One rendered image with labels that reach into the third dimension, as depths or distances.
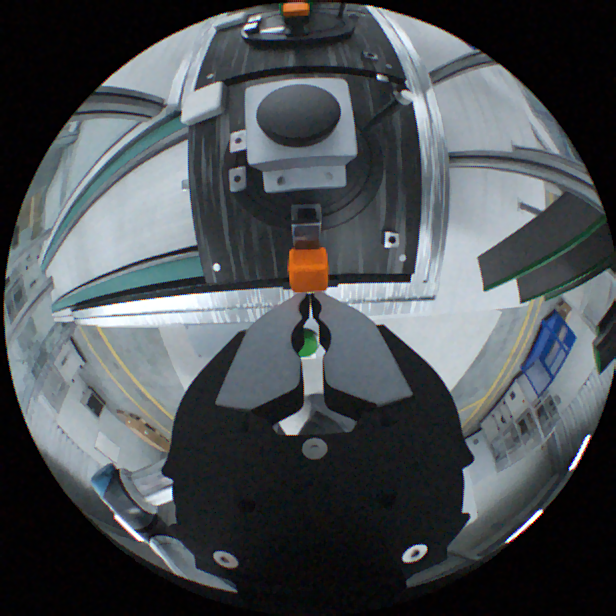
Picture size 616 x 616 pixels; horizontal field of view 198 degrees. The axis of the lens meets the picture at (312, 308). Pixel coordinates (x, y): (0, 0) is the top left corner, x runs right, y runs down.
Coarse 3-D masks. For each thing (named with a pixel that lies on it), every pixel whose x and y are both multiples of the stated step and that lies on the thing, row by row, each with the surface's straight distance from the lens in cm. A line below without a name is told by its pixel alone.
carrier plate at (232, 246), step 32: (352, 96) 23; (384, 96) 25; (192, 128) 25; (224, 128) 23; (384, 128) 23; (416, 128) 24; (192, 160) 24; (416, 160) 23; (192, 192) 23; (224, 192) 21; (384, 192) 21; (416, 192) 23; (224, 224) 21; (256, 224) 20; (352, 224) 20; (384, 224) 21; (416, 224) 23; (224, 256) 22; (256, 256) 21; (288, 256) 21; (352, 256) 21; (384, 256) 22; (416, 256) 24
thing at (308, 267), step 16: (304, 224) 10; (320, 224) 10; (304, 240) 11; (320, 240) 11; (304, 256) 11; (320, 256) 10; (304, 272) 10; (320, 272) 10; (304, 288) 11; (320, 288) 11
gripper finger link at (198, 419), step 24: (240, 336) 9; (216, 360) 8; (192, 384) 8; (216, 384) 7; (192, 408) 7; (216, 408) 7; (192, 432) 7; (216, 432) 6; (240, 432) 6; (168, 456) 7
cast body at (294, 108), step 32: (256, 96) 10; (288, 96) 8; (320, 96) 8; (256, 128) 9; (288, 128) 8; (320, 128) 8; (352, 128) 9; (256, 160) 9; (288, 160) 9; (320, 160) 9
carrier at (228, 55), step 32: (224, 32) 40; (256, 32) 32; (288, 32) 29; (320, 32) 30; (352, 32) 33; (384, 32) 39; (224, 64) 30; (256, 64) 28; (288, 64) 26; (320, 64) 26; (352, 64) 27; (384, 64) 29
